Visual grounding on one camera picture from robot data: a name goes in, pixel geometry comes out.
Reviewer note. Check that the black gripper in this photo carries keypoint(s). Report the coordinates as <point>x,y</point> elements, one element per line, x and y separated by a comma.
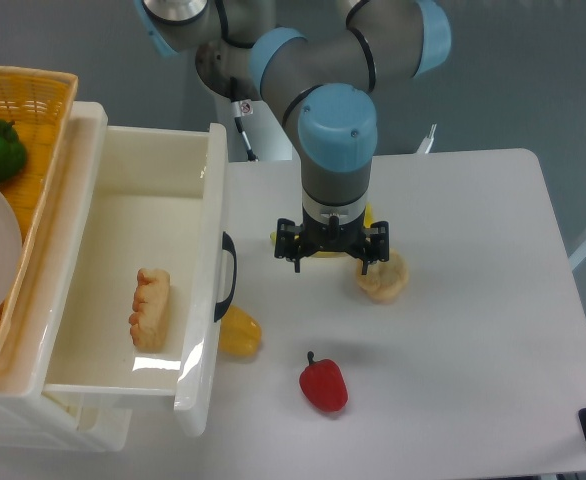
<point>338,229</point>

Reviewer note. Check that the white drawer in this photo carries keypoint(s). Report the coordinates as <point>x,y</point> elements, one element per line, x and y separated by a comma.
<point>94,424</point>
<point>158,203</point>

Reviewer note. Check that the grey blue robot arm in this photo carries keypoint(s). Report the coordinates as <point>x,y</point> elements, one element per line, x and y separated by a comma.
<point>320,93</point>

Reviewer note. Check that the croissant bread in drawer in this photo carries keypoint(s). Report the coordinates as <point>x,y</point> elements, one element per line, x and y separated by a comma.
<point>149,319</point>

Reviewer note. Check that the white drawer cabinet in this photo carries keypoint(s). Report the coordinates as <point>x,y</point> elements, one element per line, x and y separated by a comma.
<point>27,419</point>

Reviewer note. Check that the yellow banana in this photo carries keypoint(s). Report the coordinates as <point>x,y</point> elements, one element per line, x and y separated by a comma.
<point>369,219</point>

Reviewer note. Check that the round bread roll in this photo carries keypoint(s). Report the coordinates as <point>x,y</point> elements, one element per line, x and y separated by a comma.
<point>383,281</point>

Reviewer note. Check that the yellow bell pepper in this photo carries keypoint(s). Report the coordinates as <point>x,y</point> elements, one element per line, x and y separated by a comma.
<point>240,334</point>

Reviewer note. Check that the red bell pepper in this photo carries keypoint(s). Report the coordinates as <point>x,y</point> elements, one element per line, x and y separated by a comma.
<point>323,384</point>

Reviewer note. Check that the orange woven basket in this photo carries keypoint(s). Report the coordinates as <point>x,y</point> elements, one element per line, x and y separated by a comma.
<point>40,102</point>

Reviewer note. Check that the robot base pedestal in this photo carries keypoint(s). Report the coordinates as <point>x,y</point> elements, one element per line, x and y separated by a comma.
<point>253,133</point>

